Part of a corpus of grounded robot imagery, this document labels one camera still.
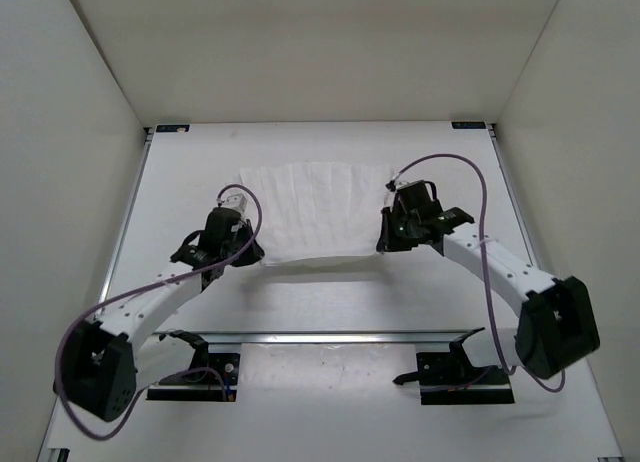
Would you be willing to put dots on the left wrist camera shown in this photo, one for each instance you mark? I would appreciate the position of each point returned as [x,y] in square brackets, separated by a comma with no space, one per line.
[237,202]

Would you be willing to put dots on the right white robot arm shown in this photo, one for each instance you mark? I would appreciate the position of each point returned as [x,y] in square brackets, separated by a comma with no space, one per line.
[556,323]

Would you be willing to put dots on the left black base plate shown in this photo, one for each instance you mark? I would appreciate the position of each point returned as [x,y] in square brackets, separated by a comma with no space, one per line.
[213,373]

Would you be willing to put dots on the blue corner label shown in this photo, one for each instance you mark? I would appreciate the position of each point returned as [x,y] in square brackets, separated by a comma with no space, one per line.
[172,128]
[468,125]

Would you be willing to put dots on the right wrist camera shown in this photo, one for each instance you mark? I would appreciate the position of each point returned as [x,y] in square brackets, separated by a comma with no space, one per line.
[413,195]

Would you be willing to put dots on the white pleated skirt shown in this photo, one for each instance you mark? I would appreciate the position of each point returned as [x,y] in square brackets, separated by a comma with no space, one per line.
[319,213]

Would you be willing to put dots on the right blue corner label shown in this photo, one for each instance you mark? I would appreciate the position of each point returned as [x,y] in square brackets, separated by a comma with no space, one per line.
[468,125]

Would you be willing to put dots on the left blue corner label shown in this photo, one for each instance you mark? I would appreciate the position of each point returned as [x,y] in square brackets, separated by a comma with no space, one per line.
[172,128]

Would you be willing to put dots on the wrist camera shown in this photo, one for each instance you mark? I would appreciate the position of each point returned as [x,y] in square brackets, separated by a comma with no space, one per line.
[237,202]
[413,195]

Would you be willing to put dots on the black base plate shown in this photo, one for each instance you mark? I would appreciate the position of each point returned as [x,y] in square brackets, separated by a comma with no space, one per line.
[448,378]
[213,373]

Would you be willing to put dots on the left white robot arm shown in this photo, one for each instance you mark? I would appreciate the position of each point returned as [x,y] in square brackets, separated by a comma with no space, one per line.
[104,362]

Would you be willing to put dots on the aluminium table edge rail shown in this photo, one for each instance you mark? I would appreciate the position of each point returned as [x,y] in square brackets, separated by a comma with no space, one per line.
[329,337]

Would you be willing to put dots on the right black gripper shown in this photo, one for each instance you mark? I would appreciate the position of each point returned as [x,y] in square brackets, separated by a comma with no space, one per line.
[388,242]

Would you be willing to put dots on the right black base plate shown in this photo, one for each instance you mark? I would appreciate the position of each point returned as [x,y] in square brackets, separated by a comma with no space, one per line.
[448,378]

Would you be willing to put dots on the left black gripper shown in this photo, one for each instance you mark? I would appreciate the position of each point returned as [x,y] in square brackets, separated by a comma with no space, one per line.
[254,253]

